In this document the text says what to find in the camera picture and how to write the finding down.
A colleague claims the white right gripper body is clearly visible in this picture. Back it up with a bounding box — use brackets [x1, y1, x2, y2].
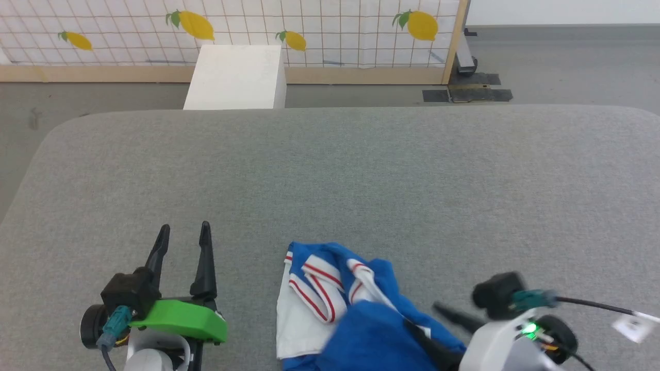
[458, 308, 540, 371]

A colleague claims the white rectangular box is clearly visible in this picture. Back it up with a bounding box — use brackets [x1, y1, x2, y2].
[183, 44, 287, 110]

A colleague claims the blue white red-striped garment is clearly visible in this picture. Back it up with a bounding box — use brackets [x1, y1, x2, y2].
[276, 241, 467, 371]

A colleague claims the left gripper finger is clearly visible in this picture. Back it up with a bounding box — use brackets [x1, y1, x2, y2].
[189, 221, 219, 311]
[143, 224, 171, 289]

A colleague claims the large black floor mat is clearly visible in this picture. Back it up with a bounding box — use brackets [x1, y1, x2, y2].
[447, 72, 514, 103]

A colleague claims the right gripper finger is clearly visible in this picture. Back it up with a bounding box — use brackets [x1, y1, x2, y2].
[432, 302, 486, 333]
[404, 319, 466, 371]

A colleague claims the white cable tag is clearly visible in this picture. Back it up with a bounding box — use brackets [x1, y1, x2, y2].
[610, 313, 654, 344]

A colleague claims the grey metal stand foot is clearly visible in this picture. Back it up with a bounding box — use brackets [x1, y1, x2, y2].
[456, 25, 479, 77]

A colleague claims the camera cable teal plug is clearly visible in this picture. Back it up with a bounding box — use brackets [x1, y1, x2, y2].
[96, 305, 136, 371]
[512, 289, 660, 318]

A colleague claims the right camera cable teal plug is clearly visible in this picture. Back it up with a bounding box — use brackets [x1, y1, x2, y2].
[512, 289, 660, 318]

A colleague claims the left camera cable teal plug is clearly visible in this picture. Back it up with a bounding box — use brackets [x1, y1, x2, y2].
[96, 305, 136, 371]

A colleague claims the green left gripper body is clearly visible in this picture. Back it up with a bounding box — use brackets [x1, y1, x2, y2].
[126, 299, 229, 357]

